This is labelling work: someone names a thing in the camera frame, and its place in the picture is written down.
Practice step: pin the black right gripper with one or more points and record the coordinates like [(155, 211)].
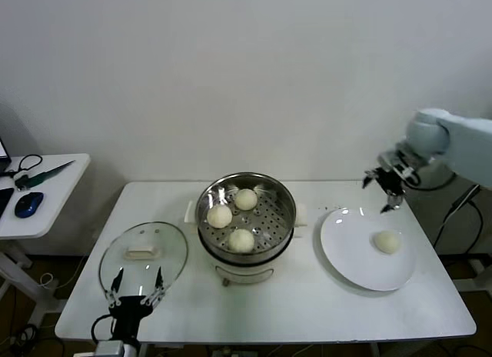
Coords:
[(390, 180)]

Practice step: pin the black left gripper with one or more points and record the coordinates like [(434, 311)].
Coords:
[(127, 310)]

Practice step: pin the round glass pot lid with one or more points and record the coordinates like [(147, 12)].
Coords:
[(142, 252)]

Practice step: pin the white steamed baozi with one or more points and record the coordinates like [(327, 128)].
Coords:
[(245, 199), (219, 216), (387, 241), (241, 240)]

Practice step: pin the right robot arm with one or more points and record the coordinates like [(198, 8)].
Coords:
[(469, 141)]

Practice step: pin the perforated steel steamer basket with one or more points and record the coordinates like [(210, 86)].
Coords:
[(276, 218)]

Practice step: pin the white round plate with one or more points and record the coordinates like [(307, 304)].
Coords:
[(346, 257)]

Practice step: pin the white electric cooker pot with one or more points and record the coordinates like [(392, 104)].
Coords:
[(246, 274)]

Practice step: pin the white side table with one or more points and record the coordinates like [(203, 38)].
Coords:
[(65, 187)]

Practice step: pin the blue computer mouse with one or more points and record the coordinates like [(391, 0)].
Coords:
[(28, 205)]

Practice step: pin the black phone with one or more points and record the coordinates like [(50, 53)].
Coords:
[(4, 201)]

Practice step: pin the laptop computer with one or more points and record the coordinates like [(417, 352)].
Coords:
[(2, 151)]

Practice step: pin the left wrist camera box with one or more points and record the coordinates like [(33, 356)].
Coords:
[(109, 349)]

